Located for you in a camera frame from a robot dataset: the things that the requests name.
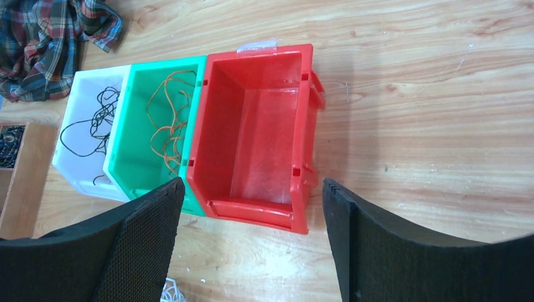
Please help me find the white plastic bin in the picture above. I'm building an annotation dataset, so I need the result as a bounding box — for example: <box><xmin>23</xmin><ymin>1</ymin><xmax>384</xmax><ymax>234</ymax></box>
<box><xmin>52</xmin><ymin>65</ymin><xmax>130</xmax><ymax>201</ymax></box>

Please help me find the green plastic bin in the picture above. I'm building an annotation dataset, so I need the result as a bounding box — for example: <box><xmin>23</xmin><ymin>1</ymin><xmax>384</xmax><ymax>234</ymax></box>
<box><xmin>104</xmin><ymin>55</ymin><xmax>207</xmax><ymax>216</ymax></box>

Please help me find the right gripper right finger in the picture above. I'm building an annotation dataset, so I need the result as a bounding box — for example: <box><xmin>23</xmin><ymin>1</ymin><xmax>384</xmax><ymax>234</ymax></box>
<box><xmin>322</xmin><ymin>178</ymin><xmax>533</xmax><ymax>301</ymax></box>

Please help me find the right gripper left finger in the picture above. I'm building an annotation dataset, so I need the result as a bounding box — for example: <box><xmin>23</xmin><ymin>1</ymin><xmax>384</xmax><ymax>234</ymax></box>
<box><xmin>1</xmin><ymin>178</ymin><xmax>185</xmax><ymax>301</ymax></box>

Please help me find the white cable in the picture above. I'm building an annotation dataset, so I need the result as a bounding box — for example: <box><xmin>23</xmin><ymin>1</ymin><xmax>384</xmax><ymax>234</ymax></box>
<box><xmin>160</xmin><ymin>277</ymin><xmax>186</xmax><ymax>302</ymax></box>

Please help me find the black cable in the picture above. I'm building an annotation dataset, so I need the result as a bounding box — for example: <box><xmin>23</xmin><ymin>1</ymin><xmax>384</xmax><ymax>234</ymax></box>
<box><xmin>59</xmin><ymin>86</ymin><xmax>122</xmax><ymax>187</ymax></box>

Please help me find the orange cable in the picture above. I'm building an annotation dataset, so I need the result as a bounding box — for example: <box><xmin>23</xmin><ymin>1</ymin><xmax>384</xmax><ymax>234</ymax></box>
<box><xmin>145</xmin><ymin>69</ymin><xmax>198</xmax><ymax>177</ymax></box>

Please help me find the green patterned fabric roll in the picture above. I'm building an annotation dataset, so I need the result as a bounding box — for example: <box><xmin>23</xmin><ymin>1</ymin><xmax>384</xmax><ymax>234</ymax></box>
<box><xmin>1</xmin><ymin>125</ymin><xmax>25</xmax><ymax>168</ymax></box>

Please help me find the red plastic bin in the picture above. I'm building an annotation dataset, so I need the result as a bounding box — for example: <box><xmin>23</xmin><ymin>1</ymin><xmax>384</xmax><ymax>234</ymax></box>
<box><xmin>187</xmin><ymin>44</ymin><xmax>326</xmax><ymax>234</ymax></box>

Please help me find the plaid cloth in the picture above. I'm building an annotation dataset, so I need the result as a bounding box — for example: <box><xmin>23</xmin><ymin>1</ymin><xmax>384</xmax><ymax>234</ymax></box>
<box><xmin>1</xmin><ymin>1</ymin><xmax>123</xmax><ymax>102</ymax></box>

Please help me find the wooden compartment tray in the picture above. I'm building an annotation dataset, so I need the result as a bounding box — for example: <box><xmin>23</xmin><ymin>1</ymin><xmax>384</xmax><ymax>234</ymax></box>
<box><xmin>1</xmin><ymin>123</ymin><xmax>57</xmax><ymax>239</ymax></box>

